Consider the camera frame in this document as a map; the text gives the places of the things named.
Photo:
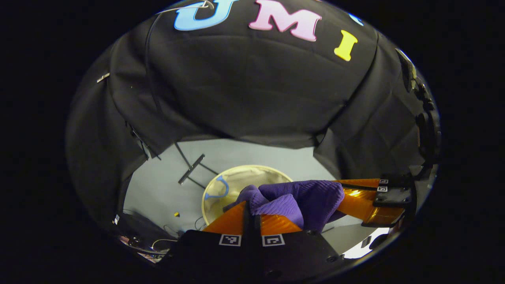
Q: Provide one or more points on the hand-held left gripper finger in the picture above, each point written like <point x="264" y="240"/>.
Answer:
<point x="248" y="244"/>
<point x="258" y="252"/>

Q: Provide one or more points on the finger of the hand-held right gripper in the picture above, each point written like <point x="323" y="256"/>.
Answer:
<point x="392" y="197"/>
<point x="396" y="182"/>

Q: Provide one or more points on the cream laundry hamper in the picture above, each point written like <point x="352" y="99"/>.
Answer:
<point x="240" y="179"/>

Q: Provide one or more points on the black clothes rack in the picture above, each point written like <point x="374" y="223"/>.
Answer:
<point x="191" y="169"/>

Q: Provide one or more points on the white clothes hanger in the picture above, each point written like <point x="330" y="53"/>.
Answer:
<point x="197" y="6"/>

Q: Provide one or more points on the black backdrop cloth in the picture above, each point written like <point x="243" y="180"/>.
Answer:
<point x="256" y="86"/>

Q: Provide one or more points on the silver cloth clip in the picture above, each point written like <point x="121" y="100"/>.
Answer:
<point x="103" y="77"/>

